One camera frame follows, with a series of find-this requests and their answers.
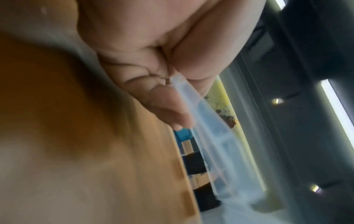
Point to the person's left hand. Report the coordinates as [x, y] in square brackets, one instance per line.
[143, 32]

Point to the clear plastic container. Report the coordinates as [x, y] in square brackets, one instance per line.
[221, 153]

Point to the wooden table with blue inlay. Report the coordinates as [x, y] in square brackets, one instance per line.
[69, 109]

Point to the black ceiling spotlight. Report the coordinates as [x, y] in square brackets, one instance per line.
[276, 101]
[314, 188]

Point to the row of ceiling light strips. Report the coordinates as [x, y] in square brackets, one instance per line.
[337, 105]

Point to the colourful abstract wall painting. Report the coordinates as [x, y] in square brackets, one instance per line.
[221, 102]

